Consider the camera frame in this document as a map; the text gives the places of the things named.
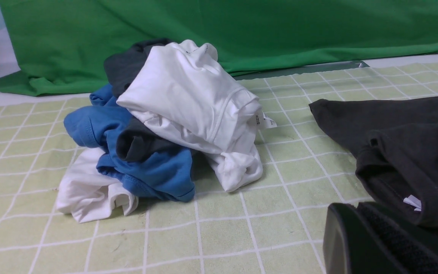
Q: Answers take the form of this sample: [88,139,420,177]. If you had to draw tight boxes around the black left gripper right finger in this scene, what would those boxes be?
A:
[356,202,438,274]

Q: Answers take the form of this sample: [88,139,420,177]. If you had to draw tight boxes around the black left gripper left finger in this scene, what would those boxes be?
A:
[323,203,398,274]

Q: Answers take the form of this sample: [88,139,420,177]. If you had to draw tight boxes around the dark gray long-sleeve shirt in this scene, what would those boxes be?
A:
[309,96,438,228]

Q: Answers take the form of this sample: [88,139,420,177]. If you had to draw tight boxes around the white crumpled shirt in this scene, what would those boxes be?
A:
[56,40,276,223]

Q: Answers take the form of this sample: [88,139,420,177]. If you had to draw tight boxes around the gray metal base bar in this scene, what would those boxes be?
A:
[233,60,370,80]

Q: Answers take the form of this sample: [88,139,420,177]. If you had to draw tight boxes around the blue crumpled garment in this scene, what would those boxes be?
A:
[63,84,196,202]

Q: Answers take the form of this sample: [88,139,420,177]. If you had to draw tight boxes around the dark gray crumpled garment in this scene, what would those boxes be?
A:
[103,38,181,162]

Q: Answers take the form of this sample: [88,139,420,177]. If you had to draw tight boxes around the green backdrop cloth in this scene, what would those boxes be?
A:
[0,0,438,96]

